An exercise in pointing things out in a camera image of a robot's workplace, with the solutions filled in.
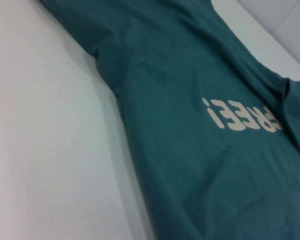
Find teal shirt with cream lettering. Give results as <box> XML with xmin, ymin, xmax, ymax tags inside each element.
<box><xmin>38</xmin><ymin>0</ymin><xmax>300</xmax><ymax>240</ymax></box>

